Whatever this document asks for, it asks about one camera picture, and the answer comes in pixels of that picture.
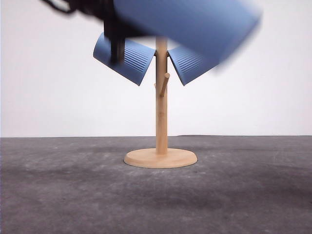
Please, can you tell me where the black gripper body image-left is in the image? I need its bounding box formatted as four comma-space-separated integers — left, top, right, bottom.
41, 0, 154, 48

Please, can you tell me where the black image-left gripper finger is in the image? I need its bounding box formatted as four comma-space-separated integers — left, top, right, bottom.
111, 37, 126, 64

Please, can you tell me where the blue ribbed cup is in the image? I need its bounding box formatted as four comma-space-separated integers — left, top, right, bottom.
113, 0, 263, 69
93, 33, 156, 85
168, 46, 219, 86

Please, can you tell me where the wooden mug tree stand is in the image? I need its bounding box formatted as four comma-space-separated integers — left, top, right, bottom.
124, 37, 197, 169

